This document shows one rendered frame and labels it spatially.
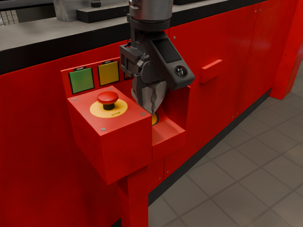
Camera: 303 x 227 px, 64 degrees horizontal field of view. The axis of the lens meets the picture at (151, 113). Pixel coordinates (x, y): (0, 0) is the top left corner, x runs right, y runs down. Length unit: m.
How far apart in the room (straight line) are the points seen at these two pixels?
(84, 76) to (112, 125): 0.15
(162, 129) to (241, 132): 1.31
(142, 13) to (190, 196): 1.05
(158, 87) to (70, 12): 0.36
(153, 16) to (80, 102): 0.22
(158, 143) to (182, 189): 0.86
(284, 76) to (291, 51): 0.21
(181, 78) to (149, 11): 0.12
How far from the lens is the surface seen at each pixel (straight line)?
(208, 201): 1.32
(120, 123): 0.43
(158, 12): 0.43
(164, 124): 0.55
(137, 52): 0.48
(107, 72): 0.55
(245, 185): 1.45
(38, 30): 0.69
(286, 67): 2.25
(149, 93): 0.50
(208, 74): 1.14
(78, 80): 0.52
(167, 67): 0.42
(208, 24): 1.06
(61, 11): 0.76
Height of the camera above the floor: 1.02
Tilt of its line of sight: 33 degrees down
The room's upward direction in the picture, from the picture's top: straight up
